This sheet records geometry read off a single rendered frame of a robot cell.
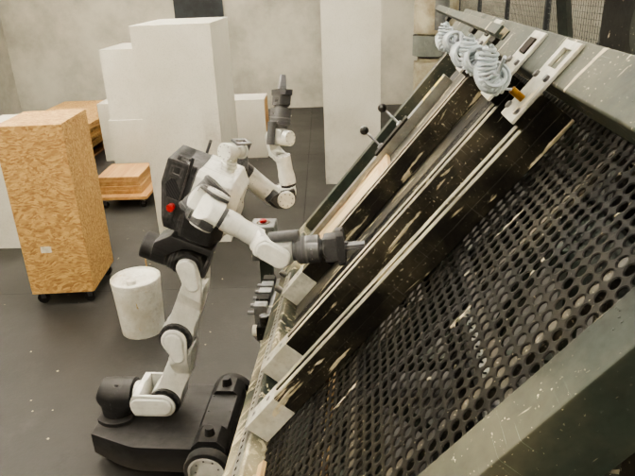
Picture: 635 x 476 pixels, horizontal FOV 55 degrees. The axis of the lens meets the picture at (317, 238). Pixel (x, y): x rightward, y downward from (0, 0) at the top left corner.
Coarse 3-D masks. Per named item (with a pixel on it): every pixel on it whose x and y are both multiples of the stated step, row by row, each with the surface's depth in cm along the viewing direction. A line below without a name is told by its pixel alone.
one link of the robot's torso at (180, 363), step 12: (168, 336) 253; (180, 336) 254; (168, 348) 256; (180, 348) 255; (192, 348) 266; (168, 360) 259; (180, 360) 257; (192, 360) 274; (168, 372) 266; (180, 372) 265; (156, 384) 276; (168, 384) 269; (180, 384) 268; (168, 396) 269; (180, 396) 271
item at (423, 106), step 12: (444, 84) 239; (432, 96) 241; (420, 108) 243; (408, 120) 245; (408, 132) 247; (396, 144) 250; (372, 168) 254; (360, 180) 257; (348, 192) 259; (336, 204) 262; (324, 216) 269
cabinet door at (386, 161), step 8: (384, 160) 247; (376, 168) 249; (384, 168) 237; (368, 176) 254; (376, 176) 241; (360, 184) 257; (368, 184) 245; (360, 192) 248; (352, 200) 251; (344, 208) 256; (336, 216) 258; (328, 224) 262; (336, 224) 249; (320, 232) 265
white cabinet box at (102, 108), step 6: (102, 102) 752; (102, 108) 744; (108, 108) 744; (102, 114) 747; (108, 114) 747; (102, 120) 750; (108, 120) 750; (102, 126) 752; (108, 126) 752; (102, 132) 756; (108, 132) 755; (108, 138) 758; (108, 144) 762; (108, 150) 764; (108, 156) 767
